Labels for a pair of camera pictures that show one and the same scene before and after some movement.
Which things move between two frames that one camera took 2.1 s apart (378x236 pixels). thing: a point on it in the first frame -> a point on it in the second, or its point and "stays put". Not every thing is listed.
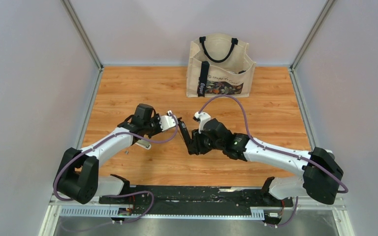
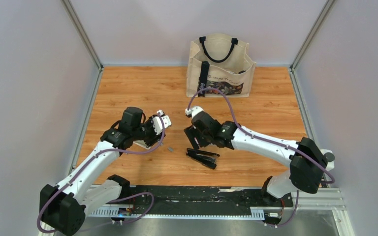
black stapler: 185,133 -> 206,159
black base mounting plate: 236,198 stays put
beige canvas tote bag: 219,65 stays put
